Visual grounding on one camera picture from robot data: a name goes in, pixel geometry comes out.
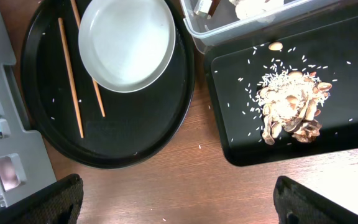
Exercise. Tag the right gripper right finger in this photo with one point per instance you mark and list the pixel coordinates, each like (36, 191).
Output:
(297, 204)

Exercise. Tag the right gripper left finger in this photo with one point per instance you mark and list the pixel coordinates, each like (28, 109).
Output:
(59, 203)

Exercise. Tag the food scraps pile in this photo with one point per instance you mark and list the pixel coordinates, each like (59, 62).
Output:
(288, 100)

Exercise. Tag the pale green plate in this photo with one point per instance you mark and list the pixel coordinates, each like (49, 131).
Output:
(126, 45)

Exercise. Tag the wooden chopstick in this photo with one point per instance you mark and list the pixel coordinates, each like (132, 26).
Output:
(70, 75)
(95, 84)

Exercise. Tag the white tissue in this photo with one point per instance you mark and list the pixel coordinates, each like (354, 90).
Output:
(249, 8)

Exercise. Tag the gold snack wrapper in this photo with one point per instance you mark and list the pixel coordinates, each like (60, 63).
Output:
(205, 8)

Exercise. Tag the grey dishwasher rack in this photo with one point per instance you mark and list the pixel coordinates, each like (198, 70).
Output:
(24, 164)

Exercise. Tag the round black tray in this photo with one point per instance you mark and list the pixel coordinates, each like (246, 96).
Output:
(136, 126)

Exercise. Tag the black rectangular tray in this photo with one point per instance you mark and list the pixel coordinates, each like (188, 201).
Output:
(325, 43)

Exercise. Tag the clear plastic bin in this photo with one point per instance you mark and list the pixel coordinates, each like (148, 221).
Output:
(224, 24)

